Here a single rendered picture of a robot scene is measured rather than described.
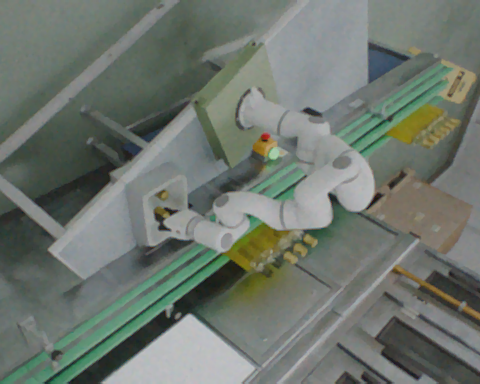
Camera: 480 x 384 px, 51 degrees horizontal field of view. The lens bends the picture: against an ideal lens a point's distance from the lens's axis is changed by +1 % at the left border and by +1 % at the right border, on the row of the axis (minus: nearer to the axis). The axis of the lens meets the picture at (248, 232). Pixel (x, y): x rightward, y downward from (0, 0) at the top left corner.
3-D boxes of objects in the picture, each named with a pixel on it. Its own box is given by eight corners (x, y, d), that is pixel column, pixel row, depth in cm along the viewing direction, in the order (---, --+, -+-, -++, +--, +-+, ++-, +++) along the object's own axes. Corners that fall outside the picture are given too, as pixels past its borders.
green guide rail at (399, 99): (209, 219, 177) (225, 230, 173) (209, 217, 176) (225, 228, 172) (440, 65, 274) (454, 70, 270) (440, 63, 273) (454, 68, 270)
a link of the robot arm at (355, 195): (353, 137, 143) (384, 160, 132) (363, 172, 152) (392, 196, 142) (313, 163, 142) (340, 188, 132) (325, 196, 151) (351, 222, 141)
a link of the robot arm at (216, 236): (245, 204, 146) (256, 224, 153) (219, 195, 152) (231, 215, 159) (214, 243, 141) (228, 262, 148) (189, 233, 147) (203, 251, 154)
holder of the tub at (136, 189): (134, 246, 175) (149, 258, 171) (125, 184, 156) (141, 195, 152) (172, 222, 184) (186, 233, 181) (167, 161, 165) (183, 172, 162)
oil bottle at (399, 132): (376, 130, 253) (427, 153, 240) (378, 120, 249) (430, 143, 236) (382, 126, 256) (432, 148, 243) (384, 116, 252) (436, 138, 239)
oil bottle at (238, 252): (212, 246, 188) (254, 277, 179) (212, 236, 185) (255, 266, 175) (222, 239, 192) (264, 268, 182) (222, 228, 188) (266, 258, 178)
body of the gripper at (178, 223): (188, 247, 151) (164, 237, 158) (212, 232, 157) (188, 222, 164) (183, 226, 148) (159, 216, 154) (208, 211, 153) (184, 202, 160)
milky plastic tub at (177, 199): (133, 236, 171) (150, 249, 167) (125, 184, 155) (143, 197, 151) (172, 212, 180) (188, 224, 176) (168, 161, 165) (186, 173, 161)
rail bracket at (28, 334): (15, 337, 148) (59, 385, 138) (-2, 301, 137) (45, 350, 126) (30, 327, 151) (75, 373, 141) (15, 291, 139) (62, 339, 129)
